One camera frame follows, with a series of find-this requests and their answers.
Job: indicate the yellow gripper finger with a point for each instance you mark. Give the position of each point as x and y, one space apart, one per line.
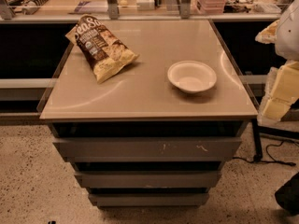
269 34
281 90

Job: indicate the grey top drawer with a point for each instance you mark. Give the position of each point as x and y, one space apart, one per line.
146 149

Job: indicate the grey drawer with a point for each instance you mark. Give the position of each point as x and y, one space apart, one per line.
160 199
148 180
146 149

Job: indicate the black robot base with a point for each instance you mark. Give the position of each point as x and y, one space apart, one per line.
287 196

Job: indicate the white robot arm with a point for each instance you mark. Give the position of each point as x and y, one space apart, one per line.
287 44

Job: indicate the grey drawer cabinet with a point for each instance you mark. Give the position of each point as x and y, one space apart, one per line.
141 102

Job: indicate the grey bottom drawer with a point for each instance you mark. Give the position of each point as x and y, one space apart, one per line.
160 199

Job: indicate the grey middle drawer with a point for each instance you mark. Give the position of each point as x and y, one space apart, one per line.
148 180

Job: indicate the white paper bowl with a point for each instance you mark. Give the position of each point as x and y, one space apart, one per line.
191 76

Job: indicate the brown yellow chip bag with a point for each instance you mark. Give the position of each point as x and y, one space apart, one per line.
104 52

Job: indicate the purple white booklet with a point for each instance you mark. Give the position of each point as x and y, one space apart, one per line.
91 7

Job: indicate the black coiled tool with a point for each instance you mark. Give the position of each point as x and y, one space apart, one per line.
32 6

